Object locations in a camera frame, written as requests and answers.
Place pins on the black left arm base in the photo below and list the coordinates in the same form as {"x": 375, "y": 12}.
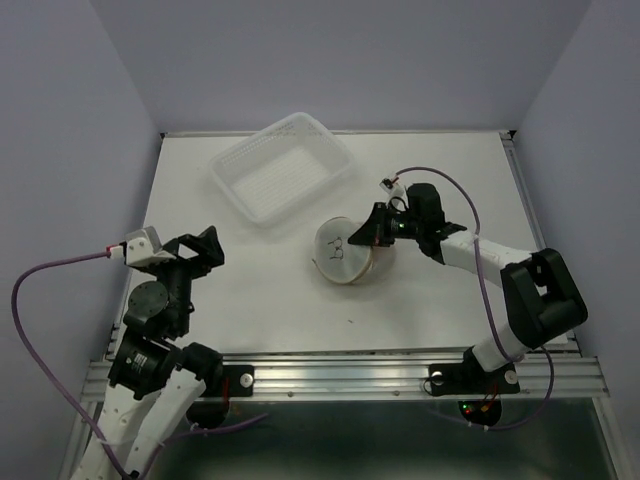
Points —
{"x": 211, "y": 409}

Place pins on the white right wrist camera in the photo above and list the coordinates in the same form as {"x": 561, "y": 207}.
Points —
{"x": 395, "y": 192}

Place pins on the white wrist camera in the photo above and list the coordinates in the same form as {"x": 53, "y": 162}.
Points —
{"x": 395, "y": 192}
{"x": 140, "y": 248}

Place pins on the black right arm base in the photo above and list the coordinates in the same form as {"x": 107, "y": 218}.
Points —
{"x": 479, "y": 392}

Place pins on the white perforated plastic basket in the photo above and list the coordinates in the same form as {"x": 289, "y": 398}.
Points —
{"x": 281, "y": 168}

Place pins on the white mesh laundry bag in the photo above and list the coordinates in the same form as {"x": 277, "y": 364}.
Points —
{"x": 342, "y": 263}

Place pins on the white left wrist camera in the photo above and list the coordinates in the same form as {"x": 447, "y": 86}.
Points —
{"x": 140, "y": 248}

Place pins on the aluminium front rail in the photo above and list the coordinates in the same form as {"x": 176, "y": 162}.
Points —
{"x": 382, "y": 376}

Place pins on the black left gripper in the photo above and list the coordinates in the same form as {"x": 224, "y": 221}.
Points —
{"x": 211, "y": 251}

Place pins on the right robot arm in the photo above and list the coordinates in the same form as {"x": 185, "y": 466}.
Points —
{"x": 542, "y": 300}

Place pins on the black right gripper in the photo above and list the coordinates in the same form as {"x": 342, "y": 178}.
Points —
{"x": 372, "y": 233}

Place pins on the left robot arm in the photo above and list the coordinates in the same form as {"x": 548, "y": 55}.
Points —
{"x": 152, "y": 382}

